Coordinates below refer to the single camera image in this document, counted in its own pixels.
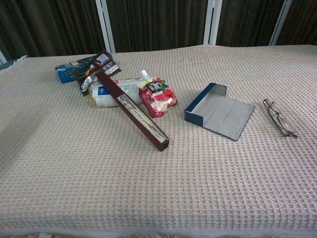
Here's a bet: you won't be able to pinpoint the blue glasses case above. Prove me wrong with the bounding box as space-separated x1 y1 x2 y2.
183 82 256 142

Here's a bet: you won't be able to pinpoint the long dark red box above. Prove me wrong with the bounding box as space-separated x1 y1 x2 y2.
96 71 170 152

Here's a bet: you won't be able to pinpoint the dark brown curtain panel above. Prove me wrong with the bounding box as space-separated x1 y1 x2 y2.
106 0 209 53
0 0 111 61
215 0 284 47
276 0 317 46

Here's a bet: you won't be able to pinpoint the brown chocolate snack bag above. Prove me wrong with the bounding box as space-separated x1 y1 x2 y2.
75 49 122 97

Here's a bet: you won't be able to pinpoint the blue cookie box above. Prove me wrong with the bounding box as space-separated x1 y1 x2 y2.
54 57 97 84

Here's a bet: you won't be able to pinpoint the white plastic tissue pack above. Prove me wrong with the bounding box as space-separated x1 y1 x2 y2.
87 77 145 109

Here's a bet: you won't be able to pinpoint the beige waffle weave cloth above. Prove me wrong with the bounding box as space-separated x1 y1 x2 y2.
0 44 317 238

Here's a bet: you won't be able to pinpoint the thin-framed eyeglasses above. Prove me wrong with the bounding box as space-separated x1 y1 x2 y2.
263 98 299 138

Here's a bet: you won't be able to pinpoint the teal table pad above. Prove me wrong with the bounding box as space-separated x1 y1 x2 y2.
0 60 16 72

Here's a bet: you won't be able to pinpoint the red drink pouch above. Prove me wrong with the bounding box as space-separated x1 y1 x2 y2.
138 70 178 119

